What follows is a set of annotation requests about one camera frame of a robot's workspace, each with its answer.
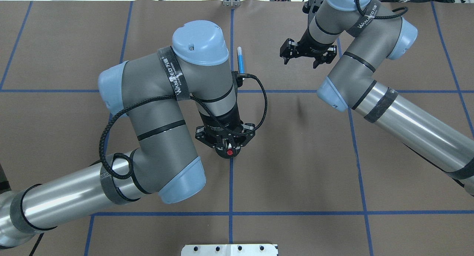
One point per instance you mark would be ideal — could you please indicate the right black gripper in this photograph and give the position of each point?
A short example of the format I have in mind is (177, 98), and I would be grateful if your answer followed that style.
(310, 45)

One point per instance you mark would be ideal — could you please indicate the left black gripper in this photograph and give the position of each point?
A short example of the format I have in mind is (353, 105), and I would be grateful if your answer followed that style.
(219, 123)

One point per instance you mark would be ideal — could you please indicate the blue highlighter pen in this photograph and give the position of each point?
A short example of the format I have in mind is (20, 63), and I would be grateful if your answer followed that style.
(240, 59)

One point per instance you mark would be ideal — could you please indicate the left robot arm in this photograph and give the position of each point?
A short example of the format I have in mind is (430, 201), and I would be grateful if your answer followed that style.
(146, 147)

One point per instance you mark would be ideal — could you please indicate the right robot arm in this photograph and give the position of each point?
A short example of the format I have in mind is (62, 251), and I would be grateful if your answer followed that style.
(361, 35)

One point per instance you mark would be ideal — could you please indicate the black mesh pen cup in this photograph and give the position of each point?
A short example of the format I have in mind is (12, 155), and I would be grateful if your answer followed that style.
(221, 151)

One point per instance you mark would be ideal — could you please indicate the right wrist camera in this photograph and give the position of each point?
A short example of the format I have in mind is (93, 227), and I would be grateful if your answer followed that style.
(311, 6)

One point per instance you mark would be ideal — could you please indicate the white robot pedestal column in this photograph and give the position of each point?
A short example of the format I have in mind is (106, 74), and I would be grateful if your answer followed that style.
(230, 250)

